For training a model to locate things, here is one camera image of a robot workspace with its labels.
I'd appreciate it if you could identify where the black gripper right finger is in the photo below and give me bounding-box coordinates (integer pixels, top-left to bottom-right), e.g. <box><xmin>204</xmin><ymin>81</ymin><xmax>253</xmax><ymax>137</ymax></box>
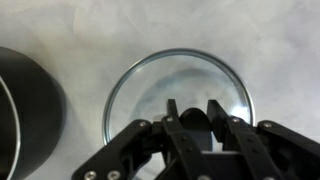
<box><xmin>207</xmin><ymin>100</ymin><xmax>320</xmax><ymax>180</ymax></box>

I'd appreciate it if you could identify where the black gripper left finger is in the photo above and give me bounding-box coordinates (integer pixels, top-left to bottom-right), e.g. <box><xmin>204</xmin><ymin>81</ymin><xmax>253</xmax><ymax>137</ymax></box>
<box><xmin>71</xmin><ymin>99</ymin><xmax>214</xmax><ymax>180</ymax></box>

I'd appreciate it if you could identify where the glass lid with black knob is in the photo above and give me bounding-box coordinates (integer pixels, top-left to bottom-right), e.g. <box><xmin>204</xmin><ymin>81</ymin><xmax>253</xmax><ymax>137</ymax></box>
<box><xmin>102</xmin><ymin>48</ymin><xmax>256</xmax><ymax>180</ymax></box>

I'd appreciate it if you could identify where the black saucepan with handle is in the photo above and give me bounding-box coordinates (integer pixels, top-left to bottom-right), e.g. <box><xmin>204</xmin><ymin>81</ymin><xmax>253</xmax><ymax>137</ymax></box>
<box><xmin>0</xmin><ymin>47</ymin><xmax>66</xmax><ymax>180</ymax></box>

